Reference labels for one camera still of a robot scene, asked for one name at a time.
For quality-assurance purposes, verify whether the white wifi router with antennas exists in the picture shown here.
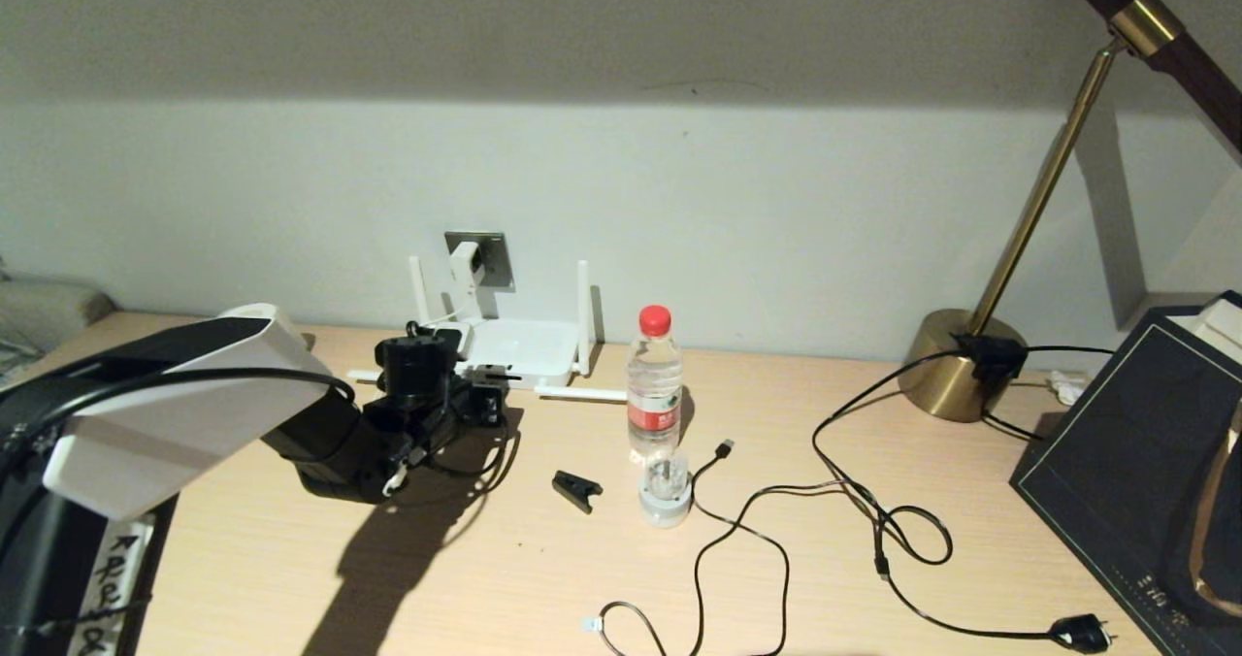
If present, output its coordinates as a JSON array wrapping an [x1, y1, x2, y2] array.
[[349, 256, 630, 403]]

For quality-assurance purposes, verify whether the white power adapter with cord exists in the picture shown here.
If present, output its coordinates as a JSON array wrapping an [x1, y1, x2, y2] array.
[[427, 242, 486, 332]]

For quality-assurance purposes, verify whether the small black plastic clip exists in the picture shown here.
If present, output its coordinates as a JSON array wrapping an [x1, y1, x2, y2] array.
[[551, 470, 605, 515]]

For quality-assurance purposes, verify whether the clear water bottle red cap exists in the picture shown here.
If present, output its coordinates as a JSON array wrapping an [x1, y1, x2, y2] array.
[[626, 305, 685, 465]]

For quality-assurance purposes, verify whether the white toilet paper roll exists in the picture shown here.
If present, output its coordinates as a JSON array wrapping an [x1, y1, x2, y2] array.
[[238, 303, 310, 354]]

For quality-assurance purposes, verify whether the small white clear-dome humidifier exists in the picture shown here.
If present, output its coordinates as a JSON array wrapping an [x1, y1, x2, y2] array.
[[637, 445, 694, 529]]

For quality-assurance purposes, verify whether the white handwritten label tape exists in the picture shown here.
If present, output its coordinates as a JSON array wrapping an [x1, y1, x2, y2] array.
[[68, 518, 156, 656]]

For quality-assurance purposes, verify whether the grey cushion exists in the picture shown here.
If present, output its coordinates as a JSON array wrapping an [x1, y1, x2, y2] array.
[[0, 280, 115, 351]]

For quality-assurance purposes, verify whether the patterned fabric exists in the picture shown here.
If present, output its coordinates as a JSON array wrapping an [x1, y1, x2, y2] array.
[[0, 341, 42, 385]]

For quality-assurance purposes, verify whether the brass desk lamp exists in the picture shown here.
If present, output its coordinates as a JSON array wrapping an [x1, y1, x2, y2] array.
[[898, 0, 1242, 424]]

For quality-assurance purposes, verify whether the black block on lamp base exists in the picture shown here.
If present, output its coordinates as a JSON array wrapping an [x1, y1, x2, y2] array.
[[956, 334, 1030, 385]]

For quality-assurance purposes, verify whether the dark blue gift bag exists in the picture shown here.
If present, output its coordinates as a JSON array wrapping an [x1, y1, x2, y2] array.
[[1009, 292, 1242, 656]]

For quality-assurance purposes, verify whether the white box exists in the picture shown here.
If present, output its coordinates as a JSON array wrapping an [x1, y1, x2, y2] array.
[[1169, 299, 1242, 371]]

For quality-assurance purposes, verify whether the grey wall power socket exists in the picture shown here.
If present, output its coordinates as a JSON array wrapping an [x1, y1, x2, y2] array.
[[444, 232, 513, 291]]

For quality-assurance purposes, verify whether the black cable with white tag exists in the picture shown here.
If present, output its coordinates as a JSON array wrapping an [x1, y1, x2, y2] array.
[[582, 601, 670, 656]]

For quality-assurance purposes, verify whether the black USB cable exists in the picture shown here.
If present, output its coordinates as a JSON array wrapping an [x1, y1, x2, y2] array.
[[691, 440, 954, 656]]

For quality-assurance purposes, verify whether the black lamp power cord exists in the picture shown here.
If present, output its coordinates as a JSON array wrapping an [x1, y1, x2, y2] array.
[[813, 345, 1117, 655]]

